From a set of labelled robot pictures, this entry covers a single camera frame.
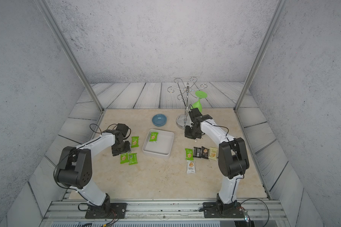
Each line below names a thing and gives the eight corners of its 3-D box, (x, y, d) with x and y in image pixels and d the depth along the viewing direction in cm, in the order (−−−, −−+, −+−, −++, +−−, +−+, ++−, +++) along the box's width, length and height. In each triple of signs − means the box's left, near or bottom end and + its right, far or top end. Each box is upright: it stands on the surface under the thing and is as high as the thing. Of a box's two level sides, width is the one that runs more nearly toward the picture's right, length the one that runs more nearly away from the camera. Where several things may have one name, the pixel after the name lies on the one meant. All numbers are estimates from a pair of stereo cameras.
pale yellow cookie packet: (208, 159, 94) (208, 157, 93) (209, 147, 100) (210, 146, 98) (216, 161, 93) (217, 159, 92) (217, 149, 99) (217, 147, 97)
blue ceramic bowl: (152, 126, 112) (151, 123, 109) (153, 117, 118) (152, 114, 115) (166, 126, 112) (166, 123, 108) (167, 117, 118) (166, 114, 115)
